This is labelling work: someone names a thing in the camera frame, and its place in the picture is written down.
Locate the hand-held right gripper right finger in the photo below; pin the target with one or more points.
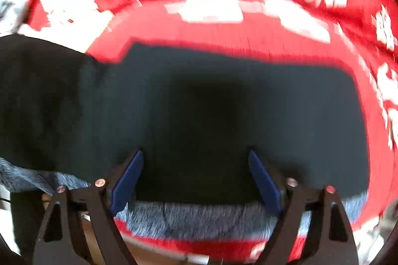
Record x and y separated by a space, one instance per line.
264 181

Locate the black pants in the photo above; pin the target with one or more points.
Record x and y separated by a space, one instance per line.
199 103

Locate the red bedsheet with white characters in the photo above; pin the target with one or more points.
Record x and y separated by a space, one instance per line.
155 25

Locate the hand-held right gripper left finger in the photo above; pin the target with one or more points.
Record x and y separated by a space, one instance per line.
127 181

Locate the blue-grey leaf print cloth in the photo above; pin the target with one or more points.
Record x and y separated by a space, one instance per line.
192 218

